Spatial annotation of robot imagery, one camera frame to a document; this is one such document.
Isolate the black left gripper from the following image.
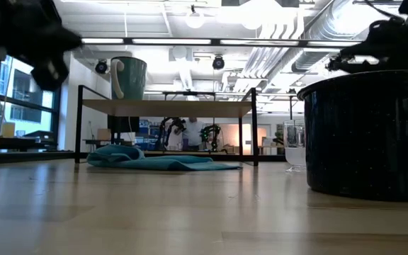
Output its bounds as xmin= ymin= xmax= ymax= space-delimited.
xmin=1 ymin=0 xmax=84 ymax=91

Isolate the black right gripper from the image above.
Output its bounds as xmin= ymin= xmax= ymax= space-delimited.
xmin=326 ymin=17 xmax=408 ymax=74

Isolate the green mug white handle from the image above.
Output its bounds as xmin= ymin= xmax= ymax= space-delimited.
xmin=109 ymin=56 xmax=148 ymax=101

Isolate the dark blue speckled mug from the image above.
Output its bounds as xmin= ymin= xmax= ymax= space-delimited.
xmin=296 ymin=69 xmax=408 ymax=203

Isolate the clear glass cup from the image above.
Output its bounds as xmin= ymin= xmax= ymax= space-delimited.
xmin=282 ymin=118 xmax=307 ymax=174

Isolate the black round spotlight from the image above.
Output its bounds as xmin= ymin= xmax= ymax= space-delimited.
xmin=94 ymin=59 xmax=109 ymax=75
xmin=211 ymin=55 xmax=226 ymax=71

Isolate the black overhead light bar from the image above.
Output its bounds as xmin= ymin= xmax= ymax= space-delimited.
xmin=81 ymin=36 xmax=366 ymax=50

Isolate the black computer monitor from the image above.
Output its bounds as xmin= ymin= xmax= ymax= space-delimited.
xmin=107 ymin=115 xmax=140 ymax=134

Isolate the yellow box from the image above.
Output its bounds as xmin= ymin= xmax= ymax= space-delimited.
xmin=1 ymin=122 xmax=16 ymax=138

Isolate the dark desk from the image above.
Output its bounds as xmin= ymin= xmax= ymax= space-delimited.
xmin=0 ymin=130 xmax=59 ymax=153

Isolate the white round ceiling lamp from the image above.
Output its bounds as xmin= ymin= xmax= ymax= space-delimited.
xmin=184 ymin=9 xmax=206 ymax=30

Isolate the teal microfibre cloth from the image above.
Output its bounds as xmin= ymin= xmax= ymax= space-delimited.
xmin=86 ymin=144 xmax=244 ymax=172

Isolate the person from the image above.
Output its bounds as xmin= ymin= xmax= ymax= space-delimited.
xmin=179 ymin=116 xmax=208 ymax=152

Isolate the silver ventilation duct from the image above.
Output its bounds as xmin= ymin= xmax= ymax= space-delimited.
xmin=290 ymin=0 xmax=375 ymax=74

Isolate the black aluminium table frame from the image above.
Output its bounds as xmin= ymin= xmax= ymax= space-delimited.
xmin=0 ymin=150 xmax=290 ymax=164

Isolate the wooden shelf black frame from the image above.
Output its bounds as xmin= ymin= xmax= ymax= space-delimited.
xmin=74 ymin=84 xmax=260 ymax=168

